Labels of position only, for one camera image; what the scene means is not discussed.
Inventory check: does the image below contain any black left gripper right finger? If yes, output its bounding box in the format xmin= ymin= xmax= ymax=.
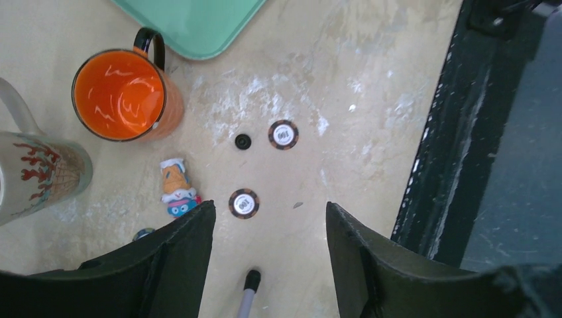
xmin=325 ymin=202 xmax=561 ymax=317

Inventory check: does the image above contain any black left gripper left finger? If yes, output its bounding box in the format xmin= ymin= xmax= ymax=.
xmin=1 ymin=201 xmax=216 ymax=317

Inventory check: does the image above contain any cream mug with coral print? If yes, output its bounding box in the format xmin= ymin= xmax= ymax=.
xmin=1 ymin=79 xmax=93 ymax=225

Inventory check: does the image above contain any orange mug black handle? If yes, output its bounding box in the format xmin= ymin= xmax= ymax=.
xmin=71 ymin=27 xmax=184 ymax=142

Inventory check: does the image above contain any blue 50 poker chip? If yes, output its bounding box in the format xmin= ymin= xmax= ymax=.
xmin=132 ymin=228 xmax=155 ymax=242

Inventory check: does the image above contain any ice cream cone toy figure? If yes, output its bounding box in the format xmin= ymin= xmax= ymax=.
xmin=160 ymin=158 xmax=202 ymax=218

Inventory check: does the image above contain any orange 100 poker chip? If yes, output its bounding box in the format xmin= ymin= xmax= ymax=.
xmin=228 ymin=188 xmax=260 ymax=219
xmin=268 ymin=119 xmax=300 ymax=150

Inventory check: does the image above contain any small black knob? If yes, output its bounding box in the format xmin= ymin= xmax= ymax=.
xmin=235 ymin=134 xmax=252 ymax=150

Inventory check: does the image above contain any green floral tray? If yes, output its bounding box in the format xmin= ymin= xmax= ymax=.
xmin=114 ymin=0 xmax=265 ymax=60

